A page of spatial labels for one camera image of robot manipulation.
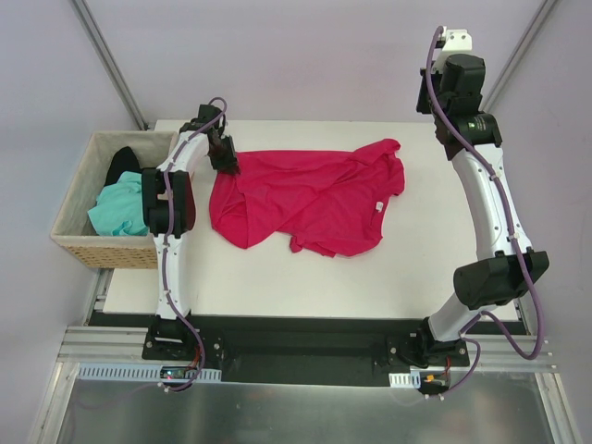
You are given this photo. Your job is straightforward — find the pink t shirt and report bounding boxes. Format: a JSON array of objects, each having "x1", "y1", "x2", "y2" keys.
[{"x1": 209, "y1": 139, "x2": 405, "y2": 257}]

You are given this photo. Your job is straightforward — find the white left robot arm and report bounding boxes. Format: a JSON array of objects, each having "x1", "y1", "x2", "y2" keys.
[{"x1": 142, "y1": 97, "x2": 240, "y2": 321}]

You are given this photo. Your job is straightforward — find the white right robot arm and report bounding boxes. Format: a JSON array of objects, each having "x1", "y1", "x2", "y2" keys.
[{"x1": 416, "y1": 54, "x2": 549, "y2": 365}]

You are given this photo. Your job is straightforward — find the black t shirt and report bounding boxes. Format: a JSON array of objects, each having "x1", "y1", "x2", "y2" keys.
[{"x1": 105, "y1": 146, "x2": 142, "y2": 186}]

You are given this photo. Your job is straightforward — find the teal t shirt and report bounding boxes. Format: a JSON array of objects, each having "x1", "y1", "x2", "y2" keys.
[{"x1": 87, "y1": 171, "x2": 148, "y2": 237}]

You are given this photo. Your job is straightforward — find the wicker laundry basket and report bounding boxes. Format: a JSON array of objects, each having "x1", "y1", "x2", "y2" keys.
[{"x1": 51, "y1": 130, "x2": 178, "y2": 269}]

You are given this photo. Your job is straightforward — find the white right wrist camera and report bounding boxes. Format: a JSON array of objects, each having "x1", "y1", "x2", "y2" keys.
[{"x1": 437, "y1": 27, "x2": 473, "y2": 58}]

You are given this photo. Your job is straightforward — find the right aluminium frame post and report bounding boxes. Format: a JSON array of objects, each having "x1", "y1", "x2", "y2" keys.
[{"x1": 483, "y1": 0, "x2": 561, "y2": 113}]

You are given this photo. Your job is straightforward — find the aluminium frame post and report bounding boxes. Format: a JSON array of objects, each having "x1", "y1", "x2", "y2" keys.
[
  {"x1": 69, "y1": 0, "x2": 150, "y2": 130},
  {"x1": 483, "y1": 0, "x2": 561, "y2": 113}
]

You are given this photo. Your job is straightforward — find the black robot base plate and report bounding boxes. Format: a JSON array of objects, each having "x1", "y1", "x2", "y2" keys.
[{"x1": 142, "y1": 315, "x2": 469, "y2": 387}]

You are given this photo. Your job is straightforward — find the left aluminium frame post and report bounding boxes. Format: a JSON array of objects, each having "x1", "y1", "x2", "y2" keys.
[{"x1": 69, "y1": 0, "x2": 150, "y2": 130}]

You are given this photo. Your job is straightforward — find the left white cable duct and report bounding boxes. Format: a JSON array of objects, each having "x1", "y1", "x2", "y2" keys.
[{"x1": 78, "y1": 363, "x2": 222, "y2": 385}]

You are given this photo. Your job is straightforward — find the white cable duct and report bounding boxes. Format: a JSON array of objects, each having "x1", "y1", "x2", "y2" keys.
[
  {"x1": 388, "y1": 371, "x2": 421, "y2": 389},
  {"x1": 78, "y1": 363, "x2": 222, "y2": 385}
]

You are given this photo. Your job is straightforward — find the right white cable duct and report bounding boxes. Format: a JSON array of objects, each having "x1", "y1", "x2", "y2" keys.
[{"x1": 388, "y1": 371, "x2": 421, "y2": 389}]

